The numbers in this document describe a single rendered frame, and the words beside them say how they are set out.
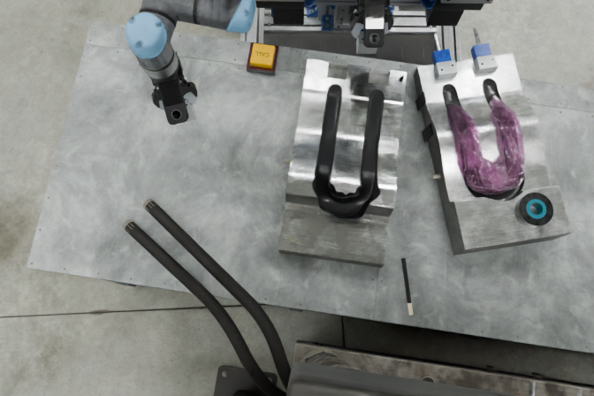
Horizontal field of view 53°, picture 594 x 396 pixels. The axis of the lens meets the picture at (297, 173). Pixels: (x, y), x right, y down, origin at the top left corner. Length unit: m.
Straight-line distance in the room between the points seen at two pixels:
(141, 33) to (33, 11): 1.75
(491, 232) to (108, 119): 1.03
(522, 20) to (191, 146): 1.70
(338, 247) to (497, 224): 0.38
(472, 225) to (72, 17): 1.98
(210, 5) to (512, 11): 1.84
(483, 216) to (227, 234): 0.63
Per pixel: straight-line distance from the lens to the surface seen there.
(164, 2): 1.24
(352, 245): 1.48
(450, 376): 1.58
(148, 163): 1.63
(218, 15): 1.21
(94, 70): 1.76
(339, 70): 1.61
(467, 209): 1.49
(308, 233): 1.48
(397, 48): 2.39
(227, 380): 2.33
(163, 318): 2.37
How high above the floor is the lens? 2.32
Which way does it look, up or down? 75 degrees down
